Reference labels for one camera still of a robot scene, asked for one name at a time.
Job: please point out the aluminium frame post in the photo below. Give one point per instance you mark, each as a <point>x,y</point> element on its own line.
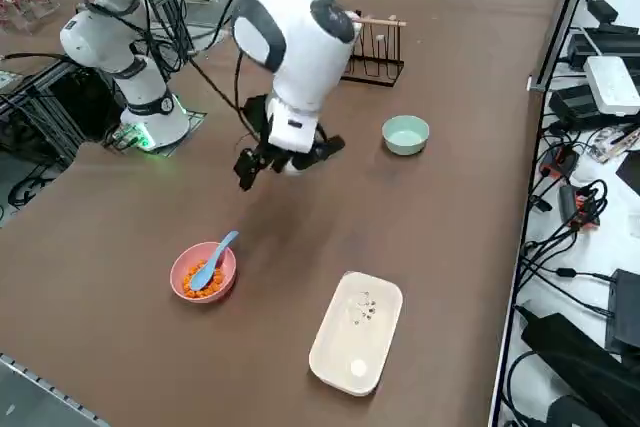
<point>564,12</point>

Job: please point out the blue plastic spoon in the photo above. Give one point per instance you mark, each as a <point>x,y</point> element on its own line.
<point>202,278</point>

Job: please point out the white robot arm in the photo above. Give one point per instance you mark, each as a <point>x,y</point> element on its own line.
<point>300,47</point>

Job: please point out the grey aluminium rail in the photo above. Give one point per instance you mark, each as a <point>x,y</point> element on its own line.
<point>40,387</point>

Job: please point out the orange popcorn heap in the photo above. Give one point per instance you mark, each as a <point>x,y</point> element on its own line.
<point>185,283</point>

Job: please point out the black metal frame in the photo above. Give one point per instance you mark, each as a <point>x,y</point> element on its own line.
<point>60,97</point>

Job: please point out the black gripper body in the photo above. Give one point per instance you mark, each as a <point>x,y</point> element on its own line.
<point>307,157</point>

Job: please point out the black box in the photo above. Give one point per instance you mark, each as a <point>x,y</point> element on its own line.
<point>627,312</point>

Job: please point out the black flat device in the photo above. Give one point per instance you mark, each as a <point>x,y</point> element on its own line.
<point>607,42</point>

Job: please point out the black power brick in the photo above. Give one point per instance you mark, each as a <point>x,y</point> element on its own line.
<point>575,104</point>

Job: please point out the cream rectangular dish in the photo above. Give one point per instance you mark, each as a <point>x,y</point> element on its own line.
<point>350,342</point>

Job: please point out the red black small device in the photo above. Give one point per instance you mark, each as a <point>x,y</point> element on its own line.
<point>557,163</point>

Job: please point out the packet of wooden sticks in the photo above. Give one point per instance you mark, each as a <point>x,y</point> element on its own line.
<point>620,139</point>

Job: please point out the dark brown board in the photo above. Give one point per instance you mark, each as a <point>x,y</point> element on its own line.
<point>631,172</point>

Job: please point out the pink bowl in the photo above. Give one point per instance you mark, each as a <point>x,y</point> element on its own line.
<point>227,262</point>

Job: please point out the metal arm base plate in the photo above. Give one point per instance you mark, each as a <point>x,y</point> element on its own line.
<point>195,119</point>

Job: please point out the green bowl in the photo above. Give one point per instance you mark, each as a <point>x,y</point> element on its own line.
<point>405,147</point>

